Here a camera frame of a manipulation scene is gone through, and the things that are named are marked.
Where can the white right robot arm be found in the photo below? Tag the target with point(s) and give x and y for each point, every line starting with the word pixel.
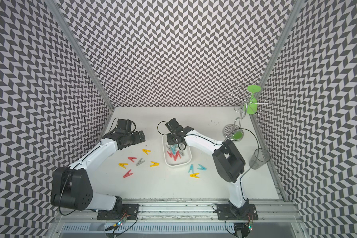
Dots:
pixel 229 163

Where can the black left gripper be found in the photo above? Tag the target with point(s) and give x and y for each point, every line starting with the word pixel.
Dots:
pixel 137 140

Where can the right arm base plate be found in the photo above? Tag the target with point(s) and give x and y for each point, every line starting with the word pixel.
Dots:
pixel 229 211

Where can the aluminium front rail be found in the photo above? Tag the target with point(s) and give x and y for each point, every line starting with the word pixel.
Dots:
pixel 197 210

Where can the white plastic storage box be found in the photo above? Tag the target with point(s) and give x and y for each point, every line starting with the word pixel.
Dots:
pixel 186 159

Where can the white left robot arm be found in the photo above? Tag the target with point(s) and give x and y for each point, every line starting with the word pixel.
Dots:
pixel 71 186

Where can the chrome green jewelry stand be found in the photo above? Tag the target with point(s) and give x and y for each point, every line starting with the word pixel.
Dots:
pixel 247 104

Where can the teal clothespin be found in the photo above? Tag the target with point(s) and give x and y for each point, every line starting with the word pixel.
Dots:
pixel 191 170
pixel 200 167
pixel 174 149

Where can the red clothespin group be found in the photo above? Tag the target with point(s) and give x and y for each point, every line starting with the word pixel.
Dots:
pixel 170 154

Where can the yellow clothespin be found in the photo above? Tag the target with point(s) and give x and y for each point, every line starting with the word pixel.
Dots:
pixel 146 151
pixel 123 165
pixel 194 175
pixel 154 164

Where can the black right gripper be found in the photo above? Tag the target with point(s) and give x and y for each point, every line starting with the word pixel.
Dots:
pixel 170 140

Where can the clear drinking glass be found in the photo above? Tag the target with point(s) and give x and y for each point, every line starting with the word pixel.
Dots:
pixel 259 158

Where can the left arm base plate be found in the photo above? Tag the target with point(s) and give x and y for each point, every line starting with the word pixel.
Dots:
pixel 130 210

